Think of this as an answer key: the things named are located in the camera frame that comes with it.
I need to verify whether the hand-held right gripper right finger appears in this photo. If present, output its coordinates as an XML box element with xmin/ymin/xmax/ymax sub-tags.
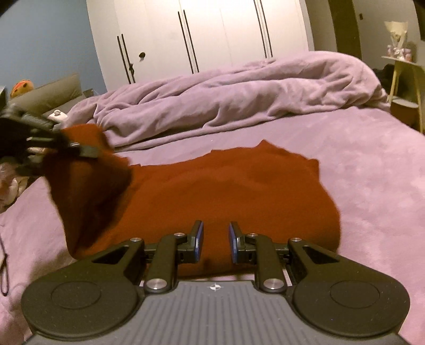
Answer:
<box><xmin>228</xmin><ymin>221</ymin><xmax>339</xmax><ymax>294</ymax></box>

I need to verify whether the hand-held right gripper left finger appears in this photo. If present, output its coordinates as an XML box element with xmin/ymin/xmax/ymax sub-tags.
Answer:
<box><xmin>91</xmin><ymin>220</ymin><xmax>204</xmax><ymax>294</ymax></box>

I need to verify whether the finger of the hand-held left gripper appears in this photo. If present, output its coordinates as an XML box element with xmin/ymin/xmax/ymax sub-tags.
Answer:
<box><xmin>28</xmin><ymin>129</ymin><xmax>99</xmax><ymax>158</ymax></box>

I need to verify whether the rust brown knit cardigan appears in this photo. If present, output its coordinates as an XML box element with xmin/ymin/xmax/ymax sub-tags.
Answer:
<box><xmin>41</xmin><ymin>123</ymin><xmax>342</xmax><ymax>278</ymax></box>

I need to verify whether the long white plush toy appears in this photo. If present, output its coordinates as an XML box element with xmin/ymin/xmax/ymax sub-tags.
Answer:
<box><xmin>0</xmin><ymin>109</ymin><xmax>69</xmax><ymax>208</ymax></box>

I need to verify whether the orange plush toy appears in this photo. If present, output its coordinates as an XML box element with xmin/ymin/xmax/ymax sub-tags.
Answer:
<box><xmin>10</xmin><ymin>80</ymin><xmax>35</xmax><ymax>99</ymax></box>

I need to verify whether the green pillow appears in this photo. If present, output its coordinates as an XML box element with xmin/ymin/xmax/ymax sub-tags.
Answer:
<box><xmin>11</xmin><ymin>74</ymin><xmax>83</xmax><ymax>115</ymax></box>

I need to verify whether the white wardrobe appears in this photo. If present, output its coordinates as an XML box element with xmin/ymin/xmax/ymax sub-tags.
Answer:
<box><xmin>86</xmin><ymin>0</ymin><xmax>315</xmax><ymax>95</ymax></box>

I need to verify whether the crumpled purple blanket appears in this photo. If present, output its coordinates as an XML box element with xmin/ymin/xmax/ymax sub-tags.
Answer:
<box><xmin>65</xmin><ymin>50</ymin><xmax>391</xmax><ymax>154</ymax></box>

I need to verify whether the dark cloth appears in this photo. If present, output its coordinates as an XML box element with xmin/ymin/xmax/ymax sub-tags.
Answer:
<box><xmin>372</xmin><ymin>64</ymin><xmax>396</xmax><ymax>92</ymax></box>

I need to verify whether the dark brown door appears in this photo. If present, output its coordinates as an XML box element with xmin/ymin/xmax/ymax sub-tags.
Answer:
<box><xmin>328</xmin><ymin>0</ymin><xmax>363</xmax><ymax>59</ymax></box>

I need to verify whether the pale yellow side table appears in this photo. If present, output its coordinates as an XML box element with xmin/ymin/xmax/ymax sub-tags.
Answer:
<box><xmin>381</xmin><ymin>55</ymin><xmax>425</xmax><ymax>134</ymax></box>

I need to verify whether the small pink flower bunch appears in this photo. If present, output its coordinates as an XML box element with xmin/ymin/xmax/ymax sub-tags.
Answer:
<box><xmin>386</xmin><ymin>46</ymin><xmax>414</xmax><ymax>62</ymax></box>

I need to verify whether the cream wrapped flower bouquet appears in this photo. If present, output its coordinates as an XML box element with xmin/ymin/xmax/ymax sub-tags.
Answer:
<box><xmin>384</xmin><ymin>20</ymin><xmax>410</xmax><ymax>57</ymax></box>

